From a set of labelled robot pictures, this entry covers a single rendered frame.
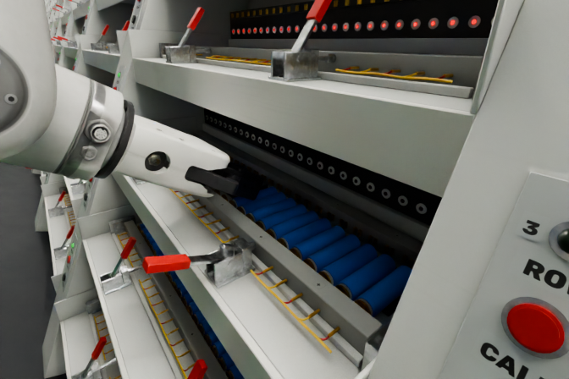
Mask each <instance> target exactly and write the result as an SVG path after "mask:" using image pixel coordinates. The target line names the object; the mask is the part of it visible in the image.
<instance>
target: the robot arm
mask: <svg viewBox="0 0 569 379"><path fill-rule="evenodd" d="M0 162H5V163H9V164H13V165H17V166H21V167H25V168H32V169H36V170H40V171H44V172H48V173H55V174H58V175H63V176H65V177H66V178H68V179H82V180H86V181H87V180H90V179H92V178H93V177H95V178H99V179H104V178H106V177H107V176H108V175H109V174H110V173H111V172H116V173H120V174H123V175H126V176H129V177H132V178H134V179H137V180H142V181H145V182H148V183H151V184H156V185H159V186H163V187H165V188H169V189H172V190H178V191H180V192H184V193H187V194H191V195H198V196H203V197H211V196H214V195H215V193H214V191H213V190H212V189H214V190H219V191H222V192H225V193H228V194H231V195H236V196H239V197H242V198H246V199H248V200H255V199H256V198H257V195H258V193H259V190H260V189H261V187H262V184H263V181H264V177H262V176H259V175H257V174H254V173H250V172H248V168H246V167H243V166H241V165H239V164H236V163H233V162H231V161H230V159H229V156H228V155H227V154H226V153H225V152H223V151H221V150H219V149H218V148H216V147H214V146H212V145H210V144H208V143H207V142H206V141H204V140H201V139H199V138H197V137H195V136H192V135H188V134H186V133H183V132H181V131H178V130H176V129H172V128H170V127H168V126H166V125H163V124H160V123H157V122H155V121H152V120H150V119H147V118H143V117H141V116H137V115H135V109H134V105H133V103H132V102H129V101H127V100H124V98H123V95H122V93H121V92H119V91H116V90H114V89H112V88H110V87H107V86H105V85H103V84H100V83H98V82H96V81H94V80H91V79H89V78H86V77H85V76H83V75H81V74H77V73H76V72H73V71H71V70H69V69H66V68H64V67H62V66H59V65H57V64H56V63H55V62H54V56H53V51H52V40H51V35H50V30H49V24H48V19H47V11H46V5H45V1H44V0H0ZM210 188H211V189H210Z"/></svg>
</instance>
